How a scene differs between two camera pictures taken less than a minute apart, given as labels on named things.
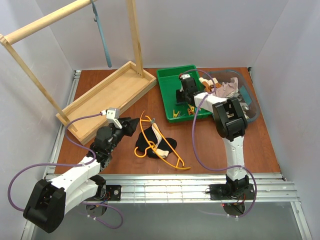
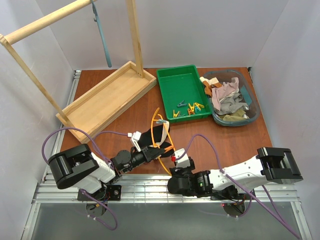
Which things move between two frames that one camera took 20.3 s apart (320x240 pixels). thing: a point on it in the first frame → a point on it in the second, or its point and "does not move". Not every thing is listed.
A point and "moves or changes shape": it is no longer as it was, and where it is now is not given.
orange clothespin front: (189, 112) does not move
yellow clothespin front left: (175, 115) does not move
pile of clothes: (229, 89) does not move
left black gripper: (125, 124) → (152, 152)
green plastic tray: (169, 82) does not move
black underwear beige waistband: (160, 144) moves or changes shape
